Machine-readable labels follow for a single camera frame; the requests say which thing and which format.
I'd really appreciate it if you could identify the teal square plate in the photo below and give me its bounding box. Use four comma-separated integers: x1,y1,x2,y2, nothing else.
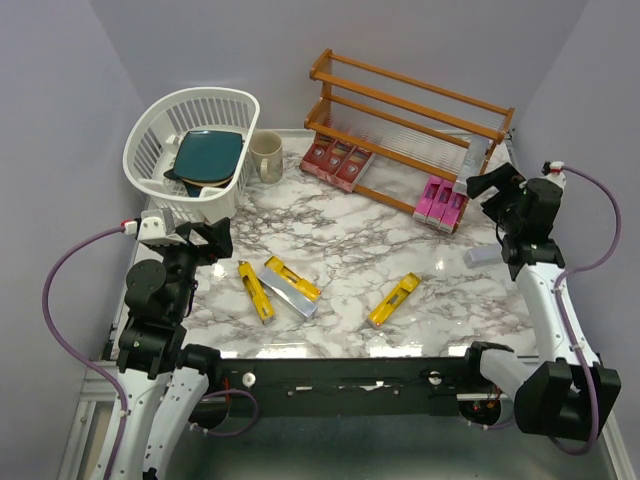
173,130,244,182

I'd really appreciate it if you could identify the silver toothpaste box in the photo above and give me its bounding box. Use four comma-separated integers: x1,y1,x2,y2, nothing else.
463,244,501,269
452,135,489,195
257,267,317,319

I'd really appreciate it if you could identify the beige ceramic mug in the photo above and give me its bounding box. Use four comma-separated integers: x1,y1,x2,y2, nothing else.
249,130,284,184

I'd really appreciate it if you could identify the pink Curaprox box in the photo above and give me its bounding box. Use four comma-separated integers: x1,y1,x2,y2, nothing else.
427,180,454,227
413,175,443,223
439,193,468,233

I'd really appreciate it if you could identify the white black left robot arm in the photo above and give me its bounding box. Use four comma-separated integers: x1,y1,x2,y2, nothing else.
92,214,233,479

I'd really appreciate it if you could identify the orange wooden shelf rack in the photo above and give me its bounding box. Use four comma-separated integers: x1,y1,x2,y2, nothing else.
304,49,515,214

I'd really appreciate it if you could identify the aluminium frame rail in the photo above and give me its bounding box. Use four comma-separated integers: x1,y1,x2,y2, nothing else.
60,347,634,479

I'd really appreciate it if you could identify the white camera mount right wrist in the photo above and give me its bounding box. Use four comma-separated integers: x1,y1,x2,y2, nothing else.
541,161,564,176

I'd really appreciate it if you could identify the yellow Curaprox box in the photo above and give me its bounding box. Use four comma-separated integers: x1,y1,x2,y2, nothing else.
264,256,321,302
237,260,275,325
368,272,421,327

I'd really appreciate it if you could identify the red 3D toothpaste box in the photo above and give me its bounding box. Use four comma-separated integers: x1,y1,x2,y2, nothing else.
319,140,354,182

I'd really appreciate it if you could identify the white camera mount wrist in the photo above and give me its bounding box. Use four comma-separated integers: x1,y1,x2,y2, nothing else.
122,208,184,246
541,161,564,176

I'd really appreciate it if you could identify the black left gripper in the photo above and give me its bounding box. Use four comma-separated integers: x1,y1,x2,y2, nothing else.
155,215,234,319

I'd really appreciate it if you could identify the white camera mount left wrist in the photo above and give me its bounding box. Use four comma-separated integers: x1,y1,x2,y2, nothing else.
122,208,184,246

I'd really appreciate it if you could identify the white plastic dish basket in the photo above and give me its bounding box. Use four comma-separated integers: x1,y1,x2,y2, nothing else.
122,87,260,223

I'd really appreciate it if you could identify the red Muesrgtei toothpaste box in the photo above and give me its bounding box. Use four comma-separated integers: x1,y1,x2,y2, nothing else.
334,147,373,192

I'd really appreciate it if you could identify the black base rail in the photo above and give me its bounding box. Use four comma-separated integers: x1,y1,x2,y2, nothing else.
164,356,521,419

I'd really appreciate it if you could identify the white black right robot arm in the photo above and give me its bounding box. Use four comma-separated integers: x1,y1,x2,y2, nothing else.
459,162,621,455

